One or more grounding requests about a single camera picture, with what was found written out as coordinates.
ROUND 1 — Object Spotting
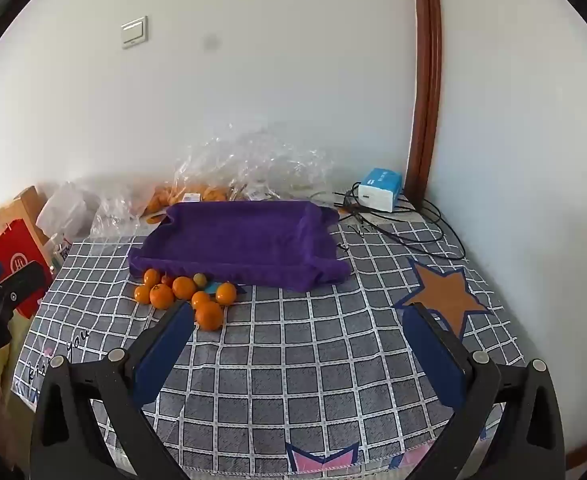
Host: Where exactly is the brown wooden door frame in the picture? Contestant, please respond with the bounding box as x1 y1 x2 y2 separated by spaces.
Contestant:
403 0 444 202

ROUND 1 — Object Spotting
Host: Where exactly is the clear plastic bag with oranges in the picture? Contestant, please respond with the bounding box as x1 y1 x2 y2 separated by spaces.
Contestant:
146 152 234 213

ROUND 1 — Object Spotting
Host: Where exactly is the grey checkered tablecloth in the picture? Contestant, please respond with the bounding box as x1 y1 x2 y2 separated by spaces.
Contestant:
10 205 527 476

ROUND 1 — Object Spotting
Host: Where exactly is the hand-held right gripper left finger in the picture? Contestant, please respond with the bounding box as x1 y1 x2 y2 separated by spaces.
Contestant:
30 301 196 480

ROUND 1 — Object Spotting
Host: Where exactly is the white plastic bag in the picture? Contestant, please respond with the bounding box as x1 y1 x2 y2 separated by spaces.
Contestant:
36 181 99 239

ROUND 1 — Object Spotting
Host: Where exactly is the black cable bundle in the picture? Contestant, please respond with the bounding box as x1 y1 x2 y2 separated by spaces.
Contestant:
311 187 467 261

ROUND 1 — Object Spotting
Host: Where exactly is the small clear plastic bag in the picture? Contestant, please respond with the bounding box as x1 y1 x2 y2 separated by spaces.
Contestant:
90 195 149 238

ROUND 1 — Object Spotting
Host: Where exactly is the white wall light switch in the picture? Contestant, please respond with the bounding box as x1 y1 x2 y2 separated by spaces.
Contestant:
121 16 149 50

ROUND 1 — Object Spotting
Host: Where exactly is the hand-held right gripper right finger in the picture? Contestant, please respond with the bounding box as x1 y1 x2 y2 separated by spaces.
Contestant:
402 302 567 480

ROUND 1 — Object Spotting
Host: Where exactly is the pile of oranges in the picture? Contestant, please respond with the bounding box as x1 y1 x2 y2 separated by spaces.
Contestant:
133 268 238 332

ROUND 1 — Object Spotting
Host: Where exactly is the crumpled clear plastic bag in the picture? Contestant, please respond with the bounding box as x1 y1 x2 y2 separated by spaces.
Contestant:
226 122 335 206

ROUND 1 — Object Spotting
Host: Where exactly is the brown cardboard box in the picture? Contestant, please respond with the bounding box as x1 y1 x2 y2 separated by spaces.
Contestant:
0 186 49 251

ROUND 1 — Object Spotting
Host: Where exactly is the red paper bag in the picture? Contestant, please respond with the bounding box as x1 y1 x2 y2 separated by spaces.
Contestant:
0 220 54 319

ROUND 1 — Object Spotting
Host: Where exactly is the white and blue box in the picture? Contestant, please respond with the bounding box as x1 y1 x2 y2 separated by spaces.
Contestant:
357 168 404 213

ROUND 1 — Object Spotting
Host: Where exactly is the purple towel covered tray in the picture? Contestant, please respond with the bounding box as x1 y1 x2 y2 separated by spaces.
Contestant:
127 200 353 293

